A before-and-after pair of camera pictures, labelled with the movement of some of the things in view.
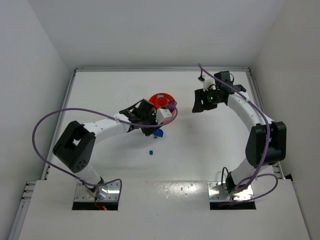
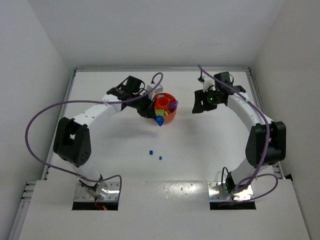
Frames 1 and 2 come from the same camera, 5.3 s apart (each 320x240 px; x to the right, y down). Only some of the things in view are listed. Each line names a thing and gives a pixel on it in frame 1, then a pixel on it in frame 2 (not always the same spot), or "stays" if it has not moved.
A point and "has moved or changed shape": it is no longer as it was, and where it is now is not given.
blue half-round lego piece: x=158 y=132 has moved or changed shape
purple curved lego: x=172 y=107 stays
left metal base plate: x=113 y=194 stays
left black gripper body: x=146 y=116 → x=147 y=110
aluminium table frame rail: x=27 y=186 stays
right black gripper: x=199 y=99 stays
